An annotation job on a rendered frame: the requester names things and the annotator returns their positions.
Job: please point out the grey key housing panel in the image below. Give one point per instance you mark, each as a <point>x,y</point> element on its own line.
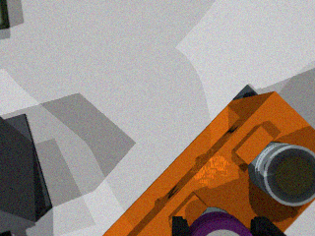
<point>24,198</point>

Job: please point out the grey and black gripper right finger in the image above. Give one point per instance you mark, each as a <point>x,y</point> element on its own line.
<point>262,226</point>

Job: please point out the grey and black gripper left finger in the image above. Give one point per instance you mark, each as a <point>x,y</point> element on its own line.
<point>180,226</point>

